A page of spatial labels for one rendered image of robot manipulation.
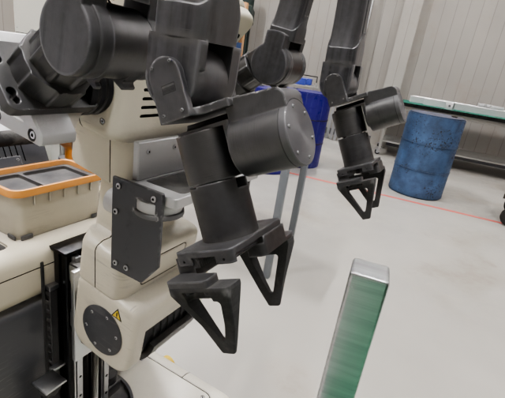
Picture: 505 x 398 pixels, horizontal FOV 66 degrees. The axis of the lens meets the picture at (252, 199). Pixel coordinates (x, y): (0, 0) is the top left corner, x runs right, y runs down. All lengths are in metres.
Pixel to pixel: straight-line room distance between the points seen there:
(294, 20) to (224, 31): 0.42
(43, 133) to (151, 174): 0.18
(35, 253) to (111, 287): 0.24
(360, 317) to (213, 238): 0.15
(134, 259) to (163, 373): 0.77
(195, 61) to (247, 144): 0.08
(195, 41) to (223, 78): 0.05
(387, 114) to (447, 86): 7.45
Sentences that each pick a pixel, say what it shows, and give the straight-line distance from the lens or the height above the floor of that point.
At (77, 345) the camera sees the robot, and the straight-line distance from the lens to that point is 0.99.
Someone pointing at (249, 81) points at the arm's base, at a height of 1.19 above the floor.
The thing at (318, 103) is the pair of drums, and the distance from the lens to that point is 4.93.
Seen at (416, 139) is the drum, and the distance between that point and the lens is 4.73.
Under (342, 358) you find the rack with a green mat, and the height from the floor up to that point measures 1.02.
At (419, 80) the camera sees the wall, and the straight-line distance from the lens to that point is 8.14.
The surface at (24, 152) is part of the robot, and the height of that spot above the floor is 0.92.
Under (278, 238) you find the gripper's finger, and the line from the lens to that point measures 0.40.
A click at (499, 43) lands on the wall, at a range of 8.30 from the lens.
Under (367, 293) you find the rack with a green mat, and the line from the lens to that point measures 0.32.
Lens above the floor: 1.24
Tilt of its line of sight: 20 degrees down
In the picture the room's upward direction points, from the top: 9 degrees clockwise
